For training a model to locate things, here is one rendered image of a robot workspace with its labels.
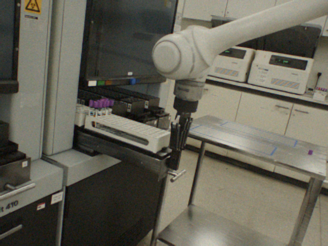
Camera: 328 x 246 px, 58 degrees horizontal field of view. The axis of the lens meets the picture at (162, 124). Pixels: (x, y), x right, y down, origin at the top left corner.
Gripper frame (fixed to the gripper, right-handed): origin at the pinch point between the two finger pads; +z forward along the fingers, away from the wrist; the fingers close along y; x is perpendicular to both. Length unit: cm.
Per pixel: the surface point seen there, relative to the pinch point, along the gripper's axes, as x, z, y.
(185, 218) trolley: -8, 52, -52
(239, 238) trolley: 21, 52, -55
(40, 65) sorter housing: -35.9, -23.4, 24.5
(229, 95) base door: -42, 5, -229
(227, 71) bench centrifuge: -49, -19, -229
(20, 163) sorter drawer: -26.9, -0.1, 36.6
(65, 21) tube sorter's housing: -36, -37, 16
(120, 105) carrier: -34.4, -8.0, -16.1
